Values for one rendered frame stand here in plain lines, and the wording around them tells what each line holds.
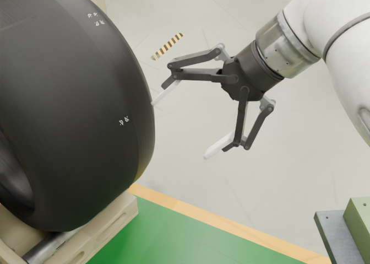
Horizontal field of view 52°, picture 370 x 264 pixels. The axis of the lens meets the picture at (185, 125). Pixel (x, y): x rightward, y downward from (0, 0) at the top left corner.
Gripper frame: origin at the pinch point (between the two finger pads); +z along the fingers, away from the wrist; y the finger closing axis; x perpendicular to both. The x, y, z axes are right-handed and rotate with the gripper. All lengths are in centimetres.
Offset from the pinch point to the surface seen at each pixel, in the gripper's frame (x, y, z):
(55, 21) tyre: 2.8, -30.0, 6.9
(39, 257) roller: -8, 2, 53
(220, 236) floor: 86, 75, 94
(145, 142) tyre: 7.5, -1.0, 16.2
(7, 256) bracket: -13, -4, 54
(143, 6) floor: 355, -75, 176
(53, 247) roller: -5, 3, 52
